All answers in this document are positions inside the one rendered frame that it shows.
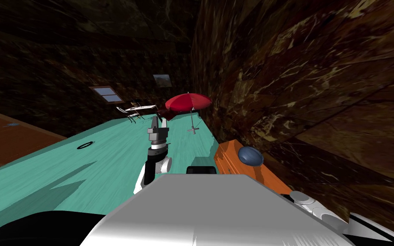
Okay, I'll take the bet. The blue round door knob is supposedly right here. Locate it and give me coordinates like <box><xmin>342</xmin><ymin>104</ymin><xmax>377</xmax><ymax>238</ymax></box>
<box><xmin>238</xmin><ymin>146</ymin><xmax>265</xmax><ymax>167</ymax></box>

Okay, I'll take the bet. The picture on wall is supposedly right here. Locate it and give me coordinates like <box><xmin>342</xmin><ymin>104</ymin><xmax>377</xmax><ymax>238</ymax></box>
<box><xmin>152</xmin><ymin>73</ymin><xmax>173</xmax><ymax>88</ymax></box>

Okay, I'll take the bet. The white table with chairs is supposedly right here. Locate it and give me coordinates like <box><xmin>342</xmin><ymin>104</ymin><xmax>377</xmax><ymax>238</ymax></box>
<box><xmin>116</xmin><ymin>100</ymin><xmax>159</xmax><ymax>124</ymax></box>

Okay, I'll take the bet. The red parasol on stand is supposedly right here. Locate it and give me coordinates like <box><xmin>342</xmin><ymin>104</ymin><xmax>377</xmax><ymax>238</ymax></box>
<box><xmin>165</xmin><ymin>92</ymin><xmax>213</xmax><ymax>135</ymax></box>

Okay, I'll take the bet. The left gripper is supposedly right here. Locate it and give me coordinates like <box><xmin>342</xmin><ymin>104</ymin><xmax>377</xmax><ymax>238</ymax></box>
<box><xmin>147</xmin><ymin>115</ymin><xmax>170</xmax><ymax>143</ymax></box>

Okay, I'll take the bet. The brown wooden panel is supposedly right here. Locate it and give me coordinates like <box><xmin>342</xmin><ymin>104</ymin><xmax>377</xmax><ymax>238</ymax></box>
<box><xmin>0</xmin><ymin>105</ymin><xmax>68</xmax><ymax>169</ymax></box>

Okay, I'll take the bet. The window with brown frame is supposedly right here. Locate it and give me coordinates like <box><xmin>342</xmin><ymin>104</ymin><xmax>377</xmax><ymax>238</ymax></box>
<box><xmin>88</xmin><ymin>85</ymin><xmax>126</xmax><ymax>104</ymax></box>

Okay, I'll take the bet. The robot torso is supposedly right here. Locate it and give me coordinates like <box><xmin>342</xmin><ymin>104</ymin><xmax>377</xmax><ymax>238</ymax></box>
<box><xmin>80</xmin><ymin>166</ymin><xmax>356</xmax><ymax>246</ymax></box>

